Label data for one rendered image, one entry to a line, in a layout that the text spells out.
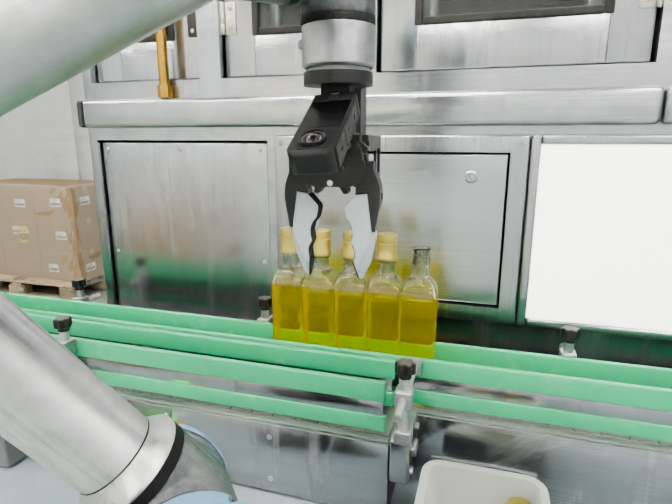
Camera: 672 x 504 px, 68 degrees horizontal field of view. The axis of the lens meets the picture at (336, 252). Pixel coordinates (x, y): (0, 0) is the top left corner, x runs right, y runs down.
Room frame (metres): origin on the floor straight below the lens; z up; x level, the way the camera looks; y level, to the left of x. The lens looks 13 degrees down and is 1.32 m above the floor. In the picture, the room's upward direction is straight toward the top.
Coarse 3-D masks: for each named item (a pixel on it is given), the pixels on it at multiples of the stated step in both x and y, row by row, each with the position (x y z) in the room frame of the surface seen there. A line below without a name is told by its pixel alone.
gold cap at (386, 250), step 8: (384, 232) 0.81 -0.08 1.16; (392, 232) 0.81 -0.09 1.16; (384, 240) 0.79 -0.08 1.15; (392, 240) 0.79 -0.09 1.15; (376, 248) 0.80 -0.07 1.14; (384, 248) 0.79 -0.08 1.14; (392, 248) 0.79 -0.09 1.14; (376, 256) 0.80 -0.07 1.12; (384, 256) 0.79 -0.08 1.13; (392, 256) 0.79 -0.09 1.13
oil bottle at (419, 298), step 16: (416, 288) 0.76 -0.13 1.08; (432, 288) 0.76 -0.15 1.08; (416, 304) 0.76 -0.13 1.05; (432, 304) 0.75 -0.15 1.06; (400, 320) 0.77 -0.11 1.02; (416, 320) 0.76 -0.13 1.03; (432, 320) 0.75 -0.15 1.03; (400, 336) 0.77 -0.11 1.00; (416, 336) 0.76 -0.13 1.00; (432, 336) 0.75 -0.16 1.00; (400, 352) 0.77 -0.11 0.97; (416, 352) 0.76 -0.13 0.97; (432, 352) 0.76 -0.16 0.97
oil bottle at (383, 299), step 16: (368, 288) 0.79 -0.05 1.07; (384, 288) 0.78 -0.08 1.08; (400, 288) 0.78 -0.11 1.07; (368, 304) 0.78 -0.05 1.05; (384, 304) 0.78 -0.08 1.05; (400, 304) 0.78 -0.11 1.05; (368, 320) 0.78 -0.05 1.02; (384, 320) 0.78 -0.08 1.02; (368, 336) 0.78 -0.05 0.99; (384, 336) 0.78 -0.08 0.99; (384, 352) 0.78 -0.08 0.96
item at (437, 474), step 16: (432, 464) 0.65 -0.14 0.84; (448, 464) 0.65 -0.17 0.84; (464, 464) 0.65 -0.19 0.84; (432, 480) 0.65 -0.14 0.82; (448, 480) 0.65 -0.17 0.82; (464, 480) 0.64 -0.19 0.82; (480, 480) 0.64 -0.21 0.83; (496, 480) 0.63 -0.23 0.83; (512, 480) 0.62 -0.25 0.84; (528, 480) 0.62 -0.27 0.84; (416, 496) 0.58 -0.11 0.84; (432, 496) 0.64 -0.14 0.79; (448, 496) 0.65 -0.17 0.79; (464, 496) 0.64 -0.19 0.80; (480, 496) 0.63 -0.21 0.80; (496, 496) 0.63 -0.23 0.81; (512, 496) 0.62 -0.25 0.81; (528, 496) 0.61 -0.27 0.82; (544, 496) 0.58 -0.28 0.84
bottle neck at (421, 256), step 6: (420, 246) 0.80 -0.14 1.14; (426, 246) 0.80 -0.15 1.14; (414, 252) 0.78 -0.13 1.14; (420, 252) 0.77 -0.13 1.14; (426, 252) 0.77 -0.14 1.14; (414, 258) 0.78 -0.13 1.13; (420, 258) 0.77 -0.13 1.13; (426, 258) 0.77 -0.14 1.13; (414, 264) 0.78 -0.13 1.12; (420, 264) 0.77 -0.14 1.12; (426, 264) 0.77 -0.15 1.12; (414, 270) 0.78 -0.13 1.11; (420, 270) 0.77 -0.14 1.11; (426, 270) 0.77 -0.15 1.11; (414, 276) 0.78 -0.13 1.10; (420, 276) 0.77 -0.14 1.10; (426, 276) 0.77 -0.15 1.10
